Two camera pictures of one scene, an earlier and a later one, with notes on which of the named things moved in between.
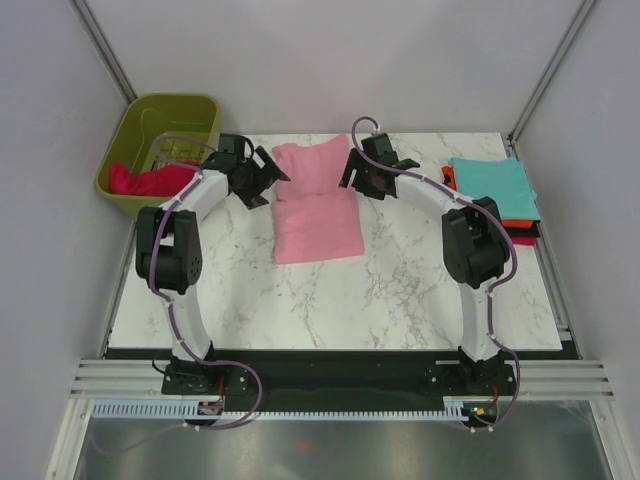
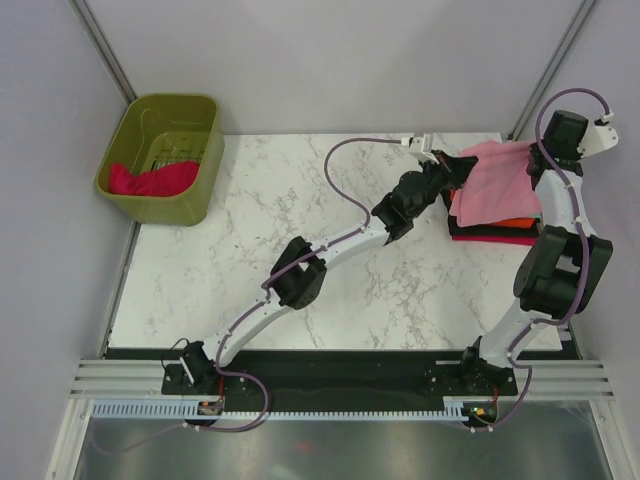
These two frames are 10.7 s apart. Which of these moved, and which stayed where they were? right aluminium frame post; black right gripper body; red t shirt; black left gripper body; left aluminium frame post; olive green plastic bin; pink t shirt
Moved: pink t shirt; black left gripper body; black right gripper body
Stayed: olive green plastic bin; right aluminium frame post; left aluminium frame post; red t shirt
